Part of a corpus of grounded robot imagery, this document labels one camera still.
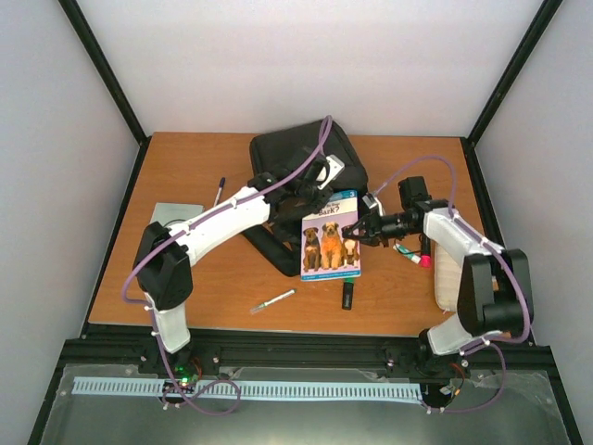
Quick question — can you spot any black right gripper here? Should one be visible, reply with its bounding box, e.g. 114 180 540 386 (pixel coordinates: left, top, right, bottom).
344 208 418 248

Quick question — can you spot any dog picture book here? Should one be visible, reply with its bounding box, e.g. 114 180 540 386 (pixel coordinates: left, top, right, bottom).
300 190 361 282

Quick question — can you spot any black student backpack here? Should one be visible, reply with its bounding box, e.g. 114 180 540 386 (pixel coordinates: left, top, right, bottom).
242 121 368 277

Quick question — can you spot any grey book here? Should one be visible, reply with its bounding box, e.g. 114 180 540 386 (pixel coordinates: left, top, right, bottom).
150 202 204 231

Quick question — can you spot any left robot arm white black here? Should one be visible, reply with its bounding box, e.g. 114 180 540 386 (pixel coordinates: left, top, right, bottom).
121 172 300 374

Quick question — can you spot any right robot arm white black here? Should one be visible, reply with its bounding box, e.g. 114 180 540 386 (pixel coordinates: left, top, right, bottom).
342 176 533 362

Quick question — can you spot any white green glue stick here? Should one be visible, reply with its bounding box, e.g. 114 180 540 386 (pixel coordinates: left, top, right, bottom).
393 243 422 264

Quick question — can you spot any green black highlighter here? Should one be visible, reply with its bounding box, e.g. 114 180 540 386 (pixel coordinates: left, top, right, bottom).
342 278 355 311

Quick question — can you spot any pink black highlighter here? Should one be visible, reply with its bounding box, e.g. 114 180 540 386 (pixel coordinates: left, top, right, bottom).
420 235 432 268

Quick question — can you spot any silver pen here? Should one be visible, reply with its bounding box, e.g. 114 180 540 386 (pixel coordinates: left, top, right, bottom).
249 288 297 314

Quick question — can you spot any beige pencil case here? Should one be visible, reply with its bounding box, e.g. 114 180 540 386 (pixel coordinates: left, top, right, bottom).
434 244 462 312

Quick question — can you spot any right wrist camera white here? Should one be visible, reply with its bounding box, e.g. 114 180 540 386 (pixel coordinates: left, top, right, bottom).
362 193 385 216

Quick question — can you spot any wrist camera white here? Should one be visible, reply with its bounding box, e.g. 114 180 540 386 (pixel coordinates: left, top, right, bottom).
317 155 345 190
362 193 385 216

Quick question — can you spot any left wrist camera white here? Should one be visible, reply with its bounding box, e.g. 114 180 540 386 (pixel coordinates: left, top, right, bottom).
317 155 345 190

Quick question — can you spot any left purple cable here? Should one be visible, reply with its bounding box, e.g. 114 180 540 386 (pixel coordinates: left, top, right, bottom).
120 114 334 416

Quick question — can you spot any purple cable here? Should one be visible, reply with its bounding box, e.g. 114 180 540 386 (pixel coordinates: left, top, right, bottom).
120 114 334 416
372 155 532 414

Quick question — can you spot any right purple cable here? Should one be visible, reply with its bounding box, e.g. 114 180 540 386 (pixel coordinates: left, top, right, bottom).
372 155 532 414

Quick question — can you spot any black aluminium rail base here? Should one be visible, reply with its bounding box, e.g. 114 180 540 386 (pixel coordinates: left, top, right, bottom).
58 325 556 381

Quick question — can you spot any right black frame post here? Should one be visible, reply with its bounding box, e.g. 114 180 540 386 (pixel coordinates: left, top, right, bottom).
467 0 562 148

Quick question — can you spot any black frame post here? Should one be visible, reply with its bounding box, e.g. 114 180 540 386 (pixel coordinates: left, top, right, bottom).
467 0 562 148
57 0 148 147

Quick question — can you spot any left black frame post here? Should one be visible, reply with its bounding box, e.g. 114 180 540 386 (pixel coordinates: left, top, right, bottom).
57 0 148 147

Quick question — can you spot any light blue cable duct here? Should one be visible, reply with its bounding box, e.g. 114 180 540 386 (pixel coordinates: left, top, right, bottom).
71 376 423 404

